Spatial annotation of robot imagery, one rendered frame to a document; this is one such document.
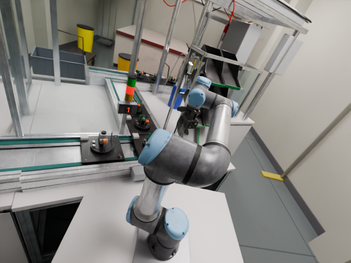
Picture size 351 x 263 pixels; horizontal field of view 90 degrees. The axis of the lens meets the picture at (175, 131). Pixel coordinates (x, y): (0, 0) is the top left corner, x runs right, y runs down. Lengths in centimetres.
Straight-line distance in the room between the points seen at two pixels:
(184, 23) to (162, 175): 792
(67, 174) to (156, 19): 761
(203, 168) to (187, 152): 6
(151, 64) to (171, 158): 516
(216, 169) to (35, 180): 90
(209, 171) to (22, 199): 94
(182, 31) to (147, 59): 312
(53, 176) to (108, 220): 36
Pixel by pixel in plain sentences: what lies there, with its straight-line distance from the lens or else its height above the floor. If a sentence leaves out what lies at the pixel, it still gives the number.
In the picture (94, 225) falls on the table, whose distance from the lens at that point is 104.
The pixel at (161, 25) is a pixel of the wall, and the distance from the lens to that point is 825.
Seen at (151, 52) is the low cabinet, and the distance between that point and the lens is 547.
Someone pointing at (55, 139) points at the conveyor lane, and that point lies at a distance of 132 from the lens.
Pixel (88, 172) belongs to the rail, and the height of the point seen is 95.
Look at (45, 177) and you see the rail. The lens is 110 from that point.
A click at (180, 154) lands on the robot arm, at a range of 44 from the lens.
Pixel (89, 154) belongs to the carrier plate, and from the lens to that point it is 117.
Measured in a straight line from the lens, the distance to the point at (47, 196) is 115.
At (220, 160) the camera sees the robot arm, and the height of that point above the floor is 152.
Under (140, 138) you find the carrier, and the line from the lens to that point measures 134.
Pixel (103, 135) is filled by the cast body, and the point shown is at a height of 108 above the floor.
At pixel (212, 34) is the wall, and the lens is 841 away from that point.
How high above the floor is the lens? 179
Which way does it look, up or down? 32 degrees down
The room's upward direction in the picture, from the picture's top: 21 degrees clockwise
